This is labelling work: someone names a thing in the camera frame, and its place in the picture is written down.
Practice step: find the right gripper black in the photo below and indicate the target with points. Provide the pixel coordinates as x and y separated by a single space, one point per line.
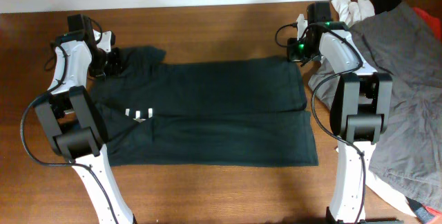
292 53

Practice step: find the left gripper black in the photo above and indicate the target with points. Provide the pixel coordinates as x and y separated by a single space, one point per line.
116 67

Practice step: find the dark green Nike t-shirt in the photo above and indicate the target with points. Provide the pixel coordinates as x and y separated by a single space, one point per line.
246 113

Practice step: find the grey t-shirt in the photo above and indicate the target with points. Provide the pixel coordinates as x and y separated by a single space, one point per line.
408 155

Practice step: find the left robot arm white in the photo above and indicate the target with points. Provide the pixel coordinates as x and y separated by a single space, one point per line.
74 127

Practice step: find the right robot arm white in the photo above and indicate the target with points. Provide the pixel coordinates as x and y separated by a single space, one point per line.
358 114

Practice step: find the white garment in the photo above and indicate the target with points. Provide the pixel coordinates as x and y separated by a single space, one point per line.
351 12

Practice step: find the black garment at corner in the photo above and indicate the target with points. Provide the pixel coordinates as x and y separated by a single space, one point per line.
384 5

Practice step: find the red garment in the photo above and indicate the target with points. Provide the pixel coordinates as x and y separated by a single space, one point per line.
434 23

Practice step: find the right camera white mount bracket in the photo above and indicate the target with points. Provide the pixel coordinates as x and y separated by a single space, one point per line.
302 24

